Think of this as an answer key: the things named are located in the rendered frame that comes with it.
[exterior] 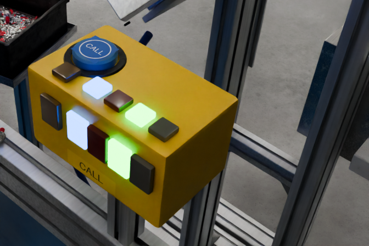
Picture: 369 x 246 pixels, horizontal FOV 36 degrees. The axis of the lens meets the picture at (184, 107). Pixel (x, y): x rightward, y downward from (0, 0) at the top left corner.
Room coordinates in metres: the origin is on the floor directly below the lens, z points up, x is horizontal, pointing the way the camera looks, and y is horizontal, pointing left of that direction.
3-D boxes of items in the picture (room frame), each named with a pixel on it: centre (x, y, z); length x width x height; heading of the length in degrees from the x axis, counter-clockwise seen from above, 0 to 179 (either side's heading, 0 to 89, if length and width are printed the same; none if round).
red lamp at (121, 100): (0.35, 0.05, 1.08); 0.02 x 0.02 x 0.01; 56
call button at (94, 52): (0.41, 0.08, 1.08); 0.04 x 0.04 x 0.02
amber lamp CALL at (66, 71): (0.38, 0.10, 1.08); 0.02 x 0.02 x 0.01; 56
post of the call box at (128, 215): (0.38, 0.05, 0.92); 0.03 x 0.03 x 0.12; 56
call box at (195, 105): (0.38, 0.05, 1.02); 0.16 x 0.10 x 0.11; 56
